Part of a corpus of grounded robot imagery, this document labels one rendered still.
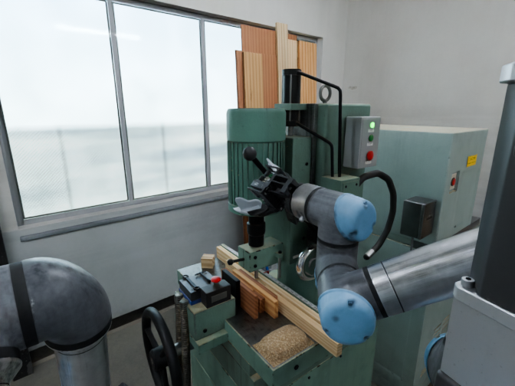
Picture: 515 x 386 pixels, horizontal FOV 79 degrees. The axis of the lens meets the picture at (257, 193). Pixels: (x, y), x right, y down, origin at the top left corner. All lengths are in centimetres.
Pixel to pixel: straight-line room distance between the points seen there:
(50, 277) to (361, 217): 46
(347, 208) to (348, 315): 17
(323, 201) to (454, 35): 264
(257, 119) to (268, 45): 190
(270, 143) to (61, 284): 60
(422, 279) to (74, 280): 47
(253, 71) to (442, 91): 156
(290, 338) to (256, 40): 221
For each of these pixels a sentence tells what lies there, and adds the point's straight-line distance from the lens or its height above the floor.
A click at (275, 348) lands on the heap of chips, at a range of 87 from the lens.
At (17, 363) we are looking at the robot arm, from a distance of 52.
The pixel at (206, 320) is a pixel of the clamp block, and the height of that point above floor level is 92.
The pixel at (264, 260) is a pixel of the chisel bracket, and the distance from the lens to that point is 104.
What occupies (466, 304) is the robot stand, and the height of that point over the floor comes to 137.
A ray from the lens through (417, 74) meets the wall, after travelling 317.
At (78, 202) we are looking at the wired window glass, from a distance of 224.
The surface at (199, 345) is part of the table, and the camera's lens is 98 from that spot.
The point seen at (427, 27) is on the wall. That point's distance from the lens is 321.
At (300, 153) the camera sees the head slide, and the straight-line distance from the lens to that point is 98.
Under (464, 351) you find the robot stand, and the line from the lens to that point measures 30.
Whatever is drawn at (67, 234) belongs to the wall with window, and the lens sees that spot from 221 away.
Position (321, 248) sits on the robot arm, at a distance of 59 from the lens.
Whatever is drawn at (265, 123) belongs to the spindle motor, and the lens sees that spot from 86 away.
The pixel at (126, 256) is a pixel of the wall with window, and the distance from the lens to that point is 236.
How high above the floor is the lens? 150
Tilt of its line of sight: 15 degrees down
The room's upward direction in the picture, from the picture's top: straight up
